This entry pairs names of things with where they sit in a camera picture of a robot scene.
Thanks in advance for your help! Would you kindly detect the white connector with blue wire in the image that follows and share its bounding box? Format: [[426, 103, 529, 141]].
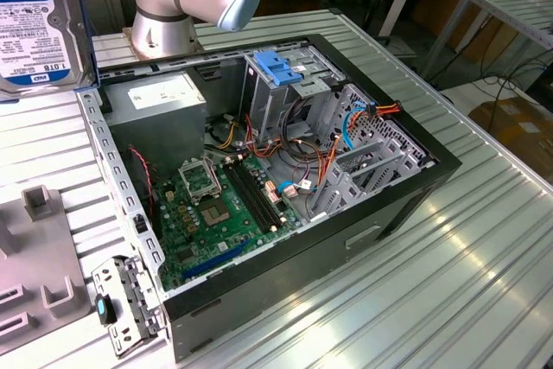
[[276, 178, 313, 200]]

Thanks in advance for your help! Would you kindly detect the blue expansion slot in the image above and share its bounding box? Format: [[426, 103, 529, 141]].
[[181, 237, 251, 282]]

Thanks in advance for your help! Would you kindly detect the CPU socket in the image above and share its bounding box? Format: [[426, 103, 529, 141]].
[[197, 198, 235, 230]]

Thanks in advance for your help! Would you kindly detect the flat brown cardboard box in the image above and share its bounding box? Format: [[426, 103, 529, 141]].
[[468, 99, 553, 180]]

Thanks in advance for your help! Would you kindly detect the black RAM slot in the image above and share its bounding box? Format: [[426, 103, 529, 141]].
[[223, 160, 277, 234], [235, 160, 287, 226]]

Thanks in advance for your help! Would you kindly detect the black open PC case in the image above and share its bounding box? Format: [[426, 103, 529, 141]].
[[75, 33, 463, 364]]

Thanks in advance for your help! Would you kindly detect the grey power supply unit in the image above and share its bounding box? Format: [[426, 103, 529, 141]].
[[102, 71, 208, 180]]

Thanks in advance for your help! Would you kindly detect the orange red power wire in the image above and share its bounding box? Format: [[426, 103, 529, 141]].
[[345, 100, 403, 128]]

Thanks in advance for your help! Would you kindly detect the metal socket cover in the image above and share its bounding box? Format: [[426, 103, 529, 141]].
[[177, 159, 224, 204]]

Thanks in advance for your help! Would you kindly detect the hard disk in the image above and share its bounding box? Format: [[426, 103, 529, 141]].
[[0, 0, 101, 105]]

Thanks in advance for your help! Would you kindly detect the blue plastic drive latch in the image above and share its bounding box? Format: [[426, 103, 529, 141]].
[[253, 51, 303, 87]]

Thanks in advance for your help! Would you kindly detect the green motherboard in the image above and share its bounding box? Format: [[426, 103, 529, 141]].
[[153, 155, 303, 292]]

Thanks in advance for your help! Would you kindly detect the blue data wire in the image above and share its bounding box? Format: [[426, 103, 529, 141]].
[[342, 100, 372, 154]]

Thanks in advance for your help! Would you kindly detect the grey metal disk bay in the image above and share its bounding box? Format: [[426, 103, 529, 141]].
[[308, 83, 435, 226]]

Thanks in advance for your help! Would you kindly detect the yellow black wire bundle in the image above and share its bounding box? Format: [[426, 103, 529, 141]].
[[215, 121, 239, 150]]

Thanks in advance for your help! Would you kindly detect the metal card retention bracket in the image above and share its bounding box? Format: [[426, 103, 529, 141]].
[[90, 255, 168, 359]]

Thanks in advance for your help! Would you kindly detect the orange black wire bundle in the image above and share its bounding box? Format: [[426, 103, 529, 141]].
[[244, 113, 345, 191]]

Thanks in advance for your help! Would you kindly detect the grey optical drive cage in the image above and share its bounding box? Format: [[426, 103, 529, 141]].
[[239, 42, 346, 148]]

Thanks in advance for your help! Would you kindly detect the grey parts rack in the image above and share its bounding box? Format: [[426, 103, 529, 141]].
[[0, 184, 92, 343]]

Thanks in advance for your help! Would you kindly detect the red black fan wire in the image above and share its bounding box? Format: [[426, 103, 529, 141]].
[[127, 147, 156, 219]]

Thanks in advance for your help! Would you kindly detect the metal slat rack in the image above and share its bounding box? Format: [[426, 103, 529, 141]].
[[421, 0, 553, 80]]

